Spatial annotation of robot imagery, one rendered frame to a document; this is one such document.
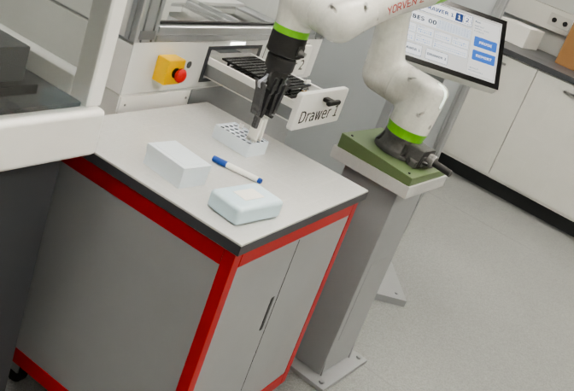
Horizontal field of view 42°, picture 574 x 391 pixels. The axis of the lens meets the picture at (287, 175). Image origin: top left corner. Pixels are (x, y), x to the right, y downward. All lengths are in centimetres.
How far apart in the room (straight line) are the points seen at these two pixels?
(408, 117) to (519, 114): 276
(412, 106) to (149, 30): 80
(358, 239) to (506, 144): 278
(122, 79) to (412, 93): 84
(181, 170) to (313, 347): 108
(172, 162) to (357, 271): 91
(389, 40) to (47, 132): 115
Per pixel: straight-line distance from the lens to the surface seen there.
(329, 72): 407
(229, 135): 199
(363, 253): 236
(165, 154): 170
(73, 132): 154
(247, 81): 218
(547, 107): 494
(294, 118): 208
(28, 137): 147
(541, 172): 498
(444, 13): 309
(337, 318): 247
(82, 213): 182
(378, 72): 233
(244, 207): 159
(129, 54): 198
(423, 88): 225
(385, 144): 230
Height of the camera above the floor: 146
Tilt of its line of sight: 21 degrees down
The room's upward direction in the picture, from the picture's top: 20 degrees clockwise
